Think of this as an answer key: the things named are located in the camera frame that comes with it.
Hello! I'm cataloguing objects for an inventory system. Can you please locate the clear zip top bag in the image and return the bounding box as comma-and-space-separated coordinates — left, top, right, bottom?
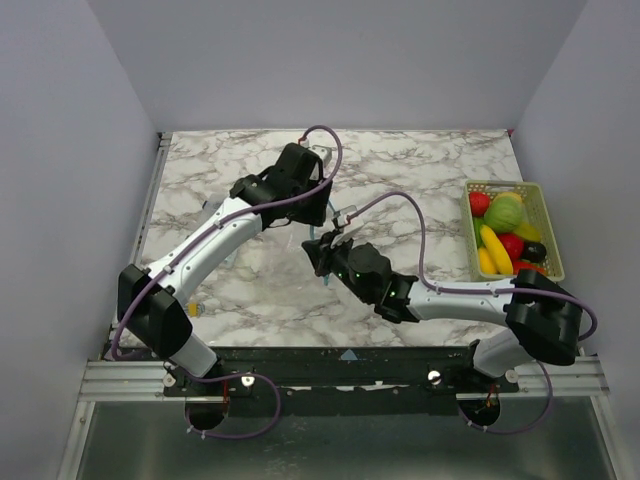
219, 199, 361, 321

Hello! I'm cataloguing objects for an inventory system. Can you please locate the yellow toy banana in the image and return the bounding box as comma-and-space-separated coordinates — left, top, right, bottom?
480, 225, 513, 275

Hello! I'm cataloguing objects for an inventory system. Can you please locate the yellow toy lemon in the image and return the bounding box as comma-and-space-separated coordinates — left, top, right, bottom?
477, 247, 498, 275
494, 191, 523, 204

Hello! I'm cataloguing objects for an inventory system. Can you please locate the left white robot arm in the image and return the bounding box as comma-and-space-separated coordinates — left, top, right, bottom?
117, 143, 332, 395

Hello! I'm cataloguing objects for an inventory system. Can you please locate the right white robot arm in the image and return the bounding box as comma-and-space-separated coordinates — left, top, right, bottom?
302, 239, 583, 392

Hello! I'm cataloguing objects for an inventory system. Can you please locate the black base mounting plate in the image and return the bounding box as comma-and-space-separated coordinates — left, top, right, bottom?
164, 347, 518, 418

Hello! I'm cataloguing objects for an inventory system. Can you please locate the green toy pepper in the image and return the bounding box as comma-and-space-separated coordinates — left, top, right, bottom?
472, 216, 485, 249

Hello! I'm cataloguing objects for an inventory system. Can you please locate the red toy strawberry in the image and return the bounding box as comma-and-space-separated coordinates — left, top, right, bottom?
468, 191, 491, 217

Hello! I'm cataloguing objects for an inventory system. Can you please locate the green toy cabbage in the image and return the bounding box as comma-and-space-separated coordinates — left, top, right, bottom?
484, 197, 524, 234

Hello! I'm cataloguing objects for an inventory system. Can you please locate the red toy tomato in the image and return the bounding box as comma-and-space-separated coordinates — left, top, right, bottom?
498, 233, 524, 260

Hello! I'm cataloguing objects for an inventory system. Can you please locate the red toy chili pepper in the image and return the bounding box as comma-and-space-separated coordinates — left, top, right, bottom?
512, 260, 547, 275

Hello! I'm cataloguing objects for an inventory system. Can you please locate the yellow toy starfruit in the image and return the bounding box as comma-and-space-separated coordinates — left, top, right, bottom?
513, 222, 541, 242

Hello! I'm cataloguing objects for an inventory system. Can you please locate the dark purple toy eggplant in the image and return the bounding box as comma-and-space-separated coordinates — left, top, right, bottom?
521, 241, 547, 264

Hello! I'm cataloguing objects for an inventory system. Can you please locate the beige plastic basket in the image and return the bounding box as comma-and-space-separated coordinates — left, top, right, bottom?
460, 180, 565, 282

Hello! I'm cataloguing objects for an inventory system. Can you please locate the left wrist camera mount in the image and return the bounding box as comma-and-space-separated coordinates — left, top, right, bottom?
309, 145, 333, 168

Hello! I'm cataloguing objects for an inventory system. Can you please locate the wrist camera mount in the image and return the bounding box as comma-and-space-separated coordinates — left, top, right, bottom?
331, 205, 364, 247
309, 145, 333, 168

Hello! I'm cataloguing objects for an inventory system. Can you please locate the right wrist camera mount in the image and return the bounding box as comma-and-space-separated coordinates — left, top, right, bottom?
331, 205, 364, 247

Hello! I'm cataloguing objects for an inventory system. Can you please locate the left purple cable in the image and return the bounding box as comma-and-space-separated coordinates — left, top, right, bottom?
110, 124, 344, 441

